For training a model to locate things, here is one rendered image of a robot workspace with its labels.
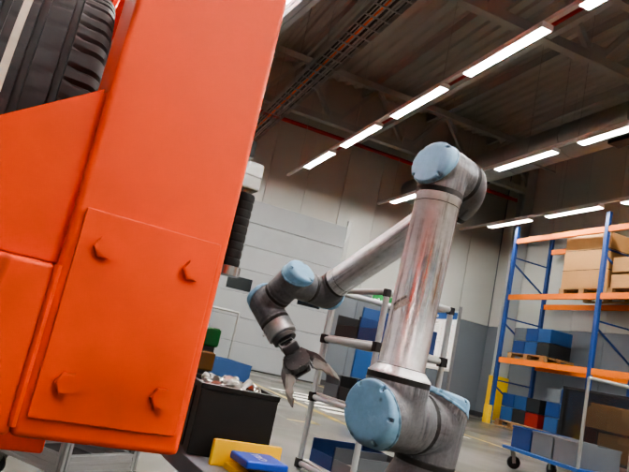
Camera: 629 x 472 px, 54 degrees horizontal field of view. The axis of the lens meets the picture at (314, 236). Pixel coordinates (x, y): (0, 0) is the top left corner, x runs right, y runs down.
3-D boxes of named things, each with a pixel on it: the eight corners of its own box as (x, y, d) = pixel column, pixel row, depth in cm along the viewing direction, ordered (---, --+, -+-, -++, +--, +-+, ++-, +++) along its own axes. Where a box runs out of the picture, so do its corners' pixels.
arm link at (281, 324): (287, 311, 181) (258, 327, 179) (296, 325, 179) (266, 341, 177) (290, 322, 189) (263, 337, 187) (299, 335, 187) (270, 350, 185)
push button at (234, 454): (227, 464, 96) (230, 449, 96) (267, 468, 99) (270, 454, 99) (243, 476, 90) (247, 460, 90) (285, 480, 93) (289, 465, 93)
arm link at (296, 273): (314, 264, 188) (288, 289, 192) (286, 253, 180) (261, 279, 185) (324, 287, 181) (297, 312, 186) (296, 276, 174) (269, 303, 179)
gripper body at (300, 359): (315, 370, 182) (296, 336, 187) (314, 361, 174) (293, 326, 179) (293, 383, 180) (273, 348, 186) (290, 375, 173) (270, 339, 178)
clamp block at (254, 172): (201, 180, 108) (209, 152, 109) (248, 196, 112) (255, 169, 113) (211, 176, 103) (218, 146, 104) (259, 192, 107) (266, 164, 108)
